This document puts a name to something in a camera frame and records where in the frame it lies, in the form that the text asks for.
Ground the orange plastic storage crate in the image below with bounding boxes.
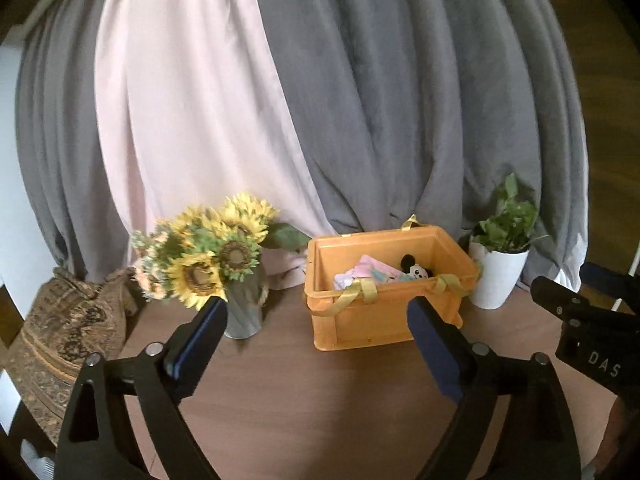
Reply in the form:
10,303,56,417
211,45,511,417
304,226,478,351

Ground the white ribbed plant pot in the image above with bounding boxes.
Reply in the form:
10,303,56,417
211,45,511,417
469,242,528,310

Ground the pink fluffy cloth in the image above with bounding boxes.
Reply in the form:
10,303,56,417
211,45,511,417
333,270,356,290

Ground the Mickey Mouse plush toy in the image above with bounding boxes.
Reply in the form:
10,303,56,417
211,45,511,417
400,255,434,282

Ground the pale pink curtain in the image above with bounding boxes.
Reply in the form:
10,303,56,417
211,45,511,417
94,0,336,291

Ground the pink taxi cloth book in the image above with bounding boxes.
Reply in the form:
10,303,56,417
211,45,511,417
352,255,411,284

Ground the green potted plant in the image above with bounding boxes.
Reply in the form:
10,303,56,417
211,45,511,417
471,172,548,254

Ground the yellow fabric strap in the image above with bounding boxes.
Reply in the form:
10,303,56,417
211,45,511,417
309,277,381,318

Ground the patterned brown cushion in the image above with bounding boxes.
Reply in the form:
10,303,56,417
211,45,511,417
6,268,138,443

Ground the grey ribbed vase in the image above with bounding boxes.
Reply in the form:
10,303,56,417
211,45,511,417
224,264,269,340

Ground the yellow sunflower bouquet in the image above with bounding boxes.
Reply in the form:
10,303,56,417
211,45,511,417
131,192,310,310

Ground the grey curtain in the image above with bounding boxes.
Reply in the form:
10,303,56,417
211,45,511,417
15,0,588,288

